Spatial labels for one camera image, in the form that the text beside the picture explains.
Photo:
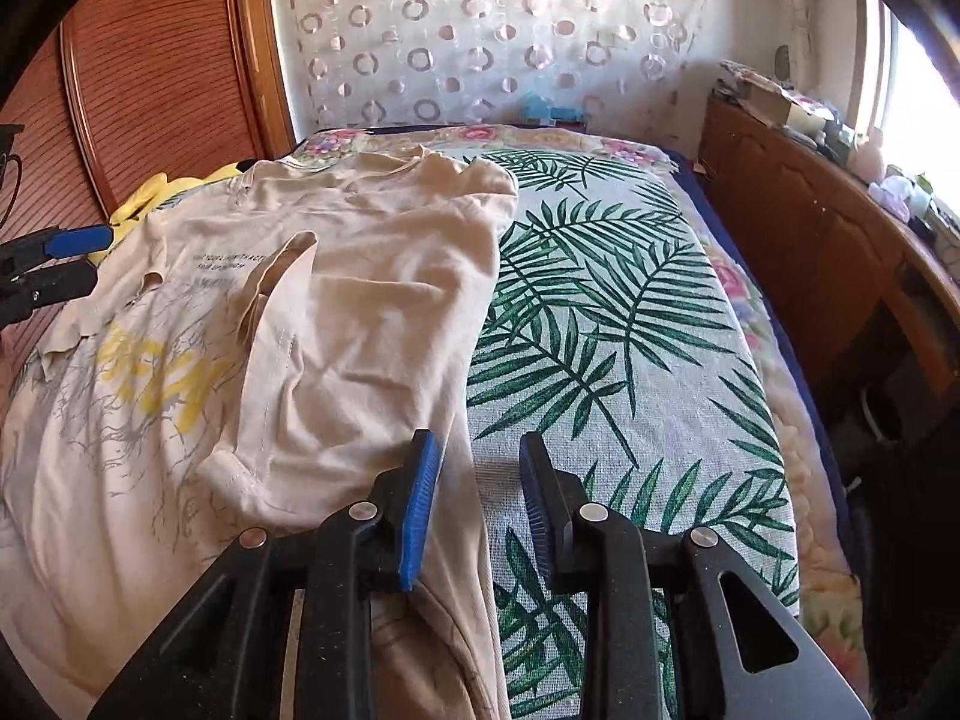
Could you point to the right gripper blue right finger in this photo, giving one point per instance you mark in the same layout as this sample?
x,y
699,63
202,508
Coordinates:
x,y
737,652

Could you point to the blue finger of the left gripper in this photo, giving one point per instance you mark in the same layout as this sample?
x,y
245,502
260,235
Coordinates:
x,y
49,286
23,254

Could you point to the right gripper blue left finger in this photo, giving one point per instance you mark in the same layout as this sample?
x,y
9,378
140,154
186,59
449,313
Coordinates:
x,y
287,615

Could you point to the beige printed t-shirt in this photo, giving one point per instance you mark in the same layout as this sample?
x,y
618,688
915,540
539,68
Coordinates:
x,y
254,356

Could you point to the yellow Pikachu plush toy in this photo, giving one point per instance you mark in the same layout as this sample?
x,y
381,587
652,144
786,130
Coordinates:
x,y
155,192

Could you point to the palm leaf bed sheet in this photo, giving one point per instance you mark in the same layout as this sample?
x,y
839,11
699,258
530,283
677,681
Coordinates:
x,y
299,324

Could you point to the floral quilt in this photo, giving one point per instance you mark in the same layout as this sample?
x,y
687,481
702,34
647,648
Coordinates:
x,y
757,359

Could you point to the wooden side cabinet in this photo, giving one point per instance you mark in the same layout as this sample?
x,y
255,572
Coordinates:
x,y
864,302

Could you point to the blue toy on headboard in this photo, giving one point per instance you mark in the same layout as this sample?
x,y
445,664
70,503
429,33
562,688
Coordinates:
x,y
540,112

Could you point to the tissue pack on cabinet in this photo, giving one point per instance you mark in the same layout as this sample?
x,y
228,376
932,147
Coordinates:
x,y
900,197

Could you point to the pink bottle on cabinet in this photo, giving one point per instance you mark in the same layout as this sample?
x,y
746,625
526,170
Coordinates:
x,y
868,162

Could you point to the cardboard box on cabinet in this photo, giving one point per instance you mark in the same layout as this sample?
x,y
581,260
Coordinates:
x,y
777,109

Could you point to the window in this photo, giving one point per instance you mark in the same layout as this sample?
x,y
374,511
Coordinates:
x,y
906,98

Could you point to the patterned window drape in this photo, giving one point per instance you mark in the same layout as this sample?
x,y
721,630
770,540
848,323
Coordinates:
x,y
799,18

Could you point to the circle pattern wall curtain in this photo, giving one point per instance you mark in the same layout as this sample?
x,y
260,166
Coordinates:
x,y
369,63

